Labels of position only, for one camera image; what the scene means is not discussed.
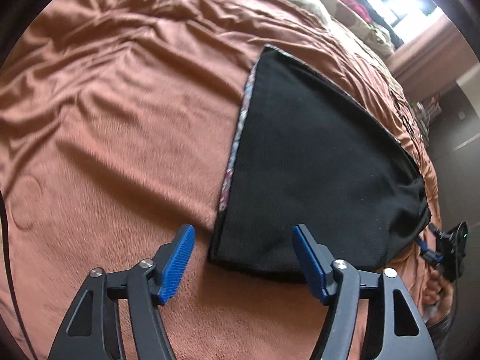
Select black pants with patterned lining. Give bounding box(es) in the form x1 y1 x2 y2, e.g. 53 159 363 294
208 45 431 282

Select person's right hand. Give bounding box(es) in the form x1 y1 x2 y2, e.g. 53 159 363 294
422 270 455 326

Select pink curtain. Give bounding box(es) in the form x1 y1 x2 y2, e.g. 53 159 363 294
385 16 479 103

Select salmon pink bed blanket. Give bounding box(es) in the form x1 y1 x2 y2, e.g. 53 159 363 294
1 0 442 359

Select pile of clothes by window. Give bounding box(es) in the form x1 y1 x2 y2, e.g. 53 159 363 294
292 0 413 46

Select wire rack with items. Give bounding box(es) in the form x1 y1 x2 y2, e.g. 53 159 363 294
410 96 442 147

